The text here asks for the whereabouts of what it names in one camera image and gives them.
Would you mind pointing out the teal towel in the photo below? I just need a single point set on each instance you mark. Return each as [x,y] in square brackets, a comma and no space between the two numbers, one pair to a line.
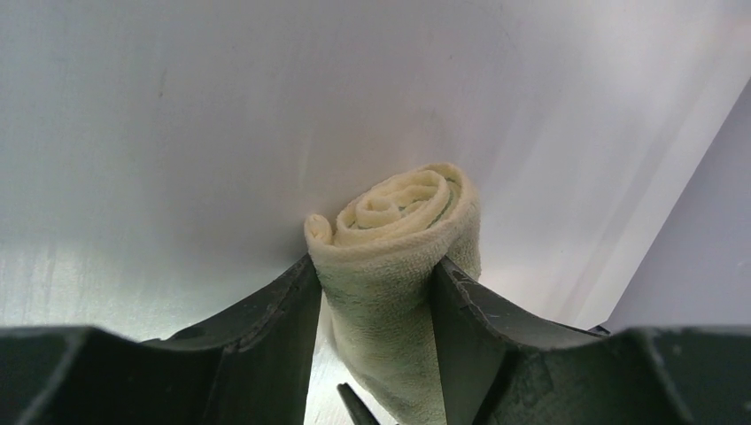
[374,262]

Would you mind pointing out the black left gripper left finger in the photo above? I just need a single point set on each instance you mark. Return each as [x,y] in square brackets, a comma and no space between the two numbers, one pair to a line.
[264,344]

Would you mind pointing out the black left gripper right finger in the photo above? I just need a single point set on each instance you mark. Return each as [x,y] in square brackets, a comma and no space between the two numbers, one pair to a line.
[481,337]

